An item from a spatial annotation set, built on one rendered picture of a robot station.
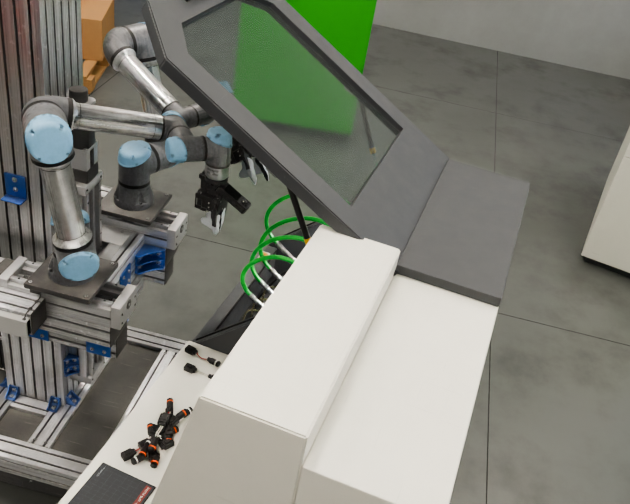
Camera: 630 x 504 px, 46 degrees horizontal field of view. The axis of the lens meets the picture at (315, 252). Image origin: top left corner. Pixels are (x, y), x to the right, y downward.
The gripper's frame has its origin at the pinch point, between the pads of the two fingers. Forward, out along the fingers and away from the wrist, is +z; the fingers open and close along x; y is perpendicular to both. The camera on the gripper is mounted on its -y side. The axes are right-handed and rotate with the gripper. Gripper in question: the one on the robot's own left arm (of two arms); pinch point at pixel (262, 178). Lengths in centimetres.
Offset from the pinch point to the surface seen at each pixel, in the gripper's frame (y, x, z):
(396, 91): 121, -447, -64
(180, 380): 20, 52, 48
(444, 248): -60, 20, 41
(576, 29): -10, -664, -65
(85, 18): 260, -246, -201
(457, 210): -60, -1, 34
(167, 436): 13, 71, 59
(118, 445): 22, 80, 55
